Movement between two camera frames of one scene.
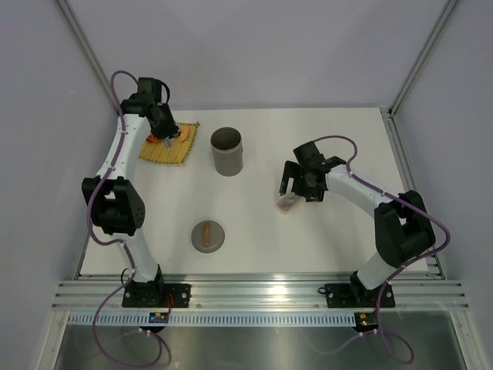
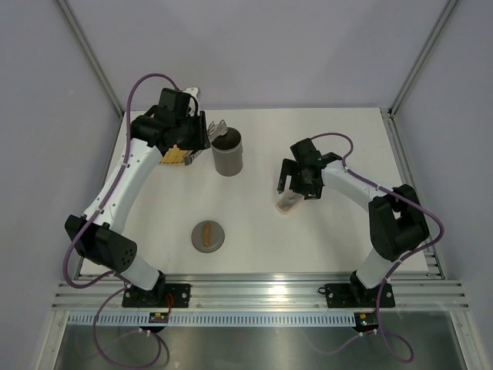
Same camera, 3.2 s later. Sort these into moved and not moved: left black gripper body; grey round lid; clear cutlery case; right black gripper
Moved: left black gripper body
Not moved: right black gripper; grey round lid; clear cutlery case
